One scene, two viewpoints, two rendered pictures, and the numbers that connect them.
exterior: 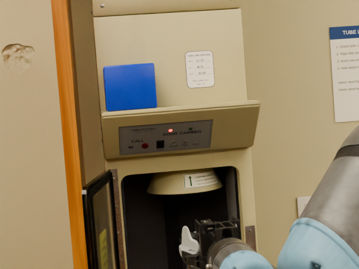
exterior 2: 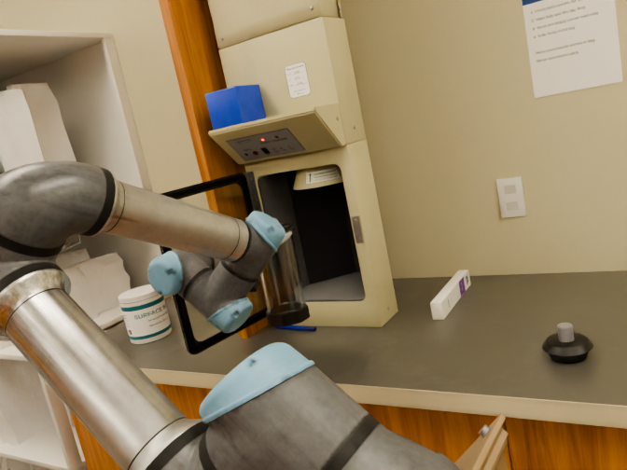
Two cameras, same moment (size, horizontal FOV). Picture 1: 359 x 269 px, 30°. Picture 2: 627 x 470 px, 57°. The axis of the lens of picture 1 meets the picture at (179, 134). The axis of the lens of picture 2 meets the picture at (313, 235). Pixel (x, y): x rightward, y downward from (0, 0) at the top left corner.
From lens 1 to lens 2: 1.02 m
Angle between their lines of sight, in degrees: 41
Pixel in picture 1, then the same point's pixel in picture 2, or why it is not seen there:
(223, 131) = (304, 135)
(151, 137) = (254, 145)
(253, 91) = (444, 76)
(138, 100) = (229, 117)
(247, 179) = (347, 175)
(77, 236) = not seen: hidden behind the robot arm
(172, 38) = (273, 56)
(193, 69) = (292, 81)
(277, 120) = (470, 103)
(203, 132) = (289, 138)
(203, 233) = not seen: hidden behind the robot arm
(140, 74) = (228, 97)
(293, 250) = not seen: outside the picture
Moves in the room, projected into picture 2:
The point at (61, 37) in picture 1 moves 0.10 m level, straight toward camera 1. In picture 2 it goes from (180, 75) to (152, 76)
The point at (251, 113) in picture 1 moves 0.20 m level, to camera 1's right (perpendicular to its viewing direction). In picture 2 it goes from (313, 119) to (390, 103)
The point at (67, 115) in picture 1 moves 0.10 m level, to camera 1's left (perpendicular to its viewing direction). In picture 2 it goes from (194, 135) to (171, 140)
